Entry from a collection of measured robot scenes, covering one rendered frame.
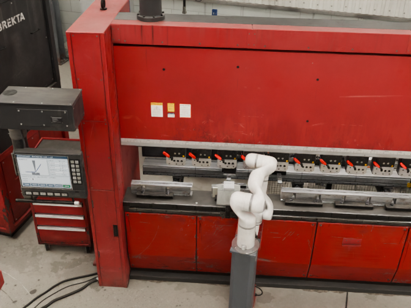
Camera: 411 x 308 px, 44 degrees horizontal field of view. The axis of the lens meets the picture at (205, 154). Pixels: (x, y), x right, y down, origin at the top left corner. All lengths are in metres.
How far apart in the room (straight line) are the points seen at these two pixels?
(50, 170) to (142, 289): 1.58
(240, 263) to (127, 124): 1.32
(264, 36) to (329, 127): 0.85
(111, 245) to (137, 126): 1.07
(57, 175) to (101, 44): 0.92
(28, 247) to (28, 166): 1.78
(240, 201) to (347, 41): 1.28
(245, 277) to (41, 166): 1.58
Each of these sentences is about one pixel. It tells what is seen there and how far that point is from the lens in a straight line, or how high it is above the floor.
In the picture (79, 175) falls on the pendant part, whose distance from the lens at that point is 3.49.
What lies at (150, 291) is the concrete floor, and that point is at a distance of 4.60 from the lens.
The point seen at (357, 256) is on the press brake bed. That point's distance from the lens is 4.48.
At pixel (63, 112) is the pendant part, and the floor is 1.89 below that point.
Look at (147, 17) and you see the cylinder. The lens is 3.57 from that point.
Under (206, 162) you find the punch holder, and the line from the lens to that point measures 3.95.
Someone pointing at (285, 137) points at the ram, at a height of 1.48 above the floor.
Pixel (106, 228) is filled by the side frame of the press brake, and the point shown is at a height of 0.67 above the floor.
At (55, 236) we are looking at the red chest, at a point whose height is 0.23.
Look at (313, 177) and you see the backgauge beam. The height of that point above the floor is 0.94.
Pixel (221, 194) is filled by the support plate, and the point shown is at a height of 1.00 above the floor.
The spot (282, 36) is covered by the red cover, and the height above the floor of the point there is 2.25.
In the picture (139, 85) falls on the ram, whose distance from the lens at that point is 3.71.
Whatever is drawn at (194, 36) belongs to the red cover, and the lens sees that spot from 3.50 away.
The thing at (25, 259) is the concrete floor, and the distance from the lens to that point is 5.11.
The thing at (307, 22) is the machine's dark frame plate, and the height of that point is 2.30.
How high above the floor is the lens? 3.35
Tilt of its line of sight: 32 degrees down
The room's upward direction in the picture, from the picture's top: 1 degrees clockwise
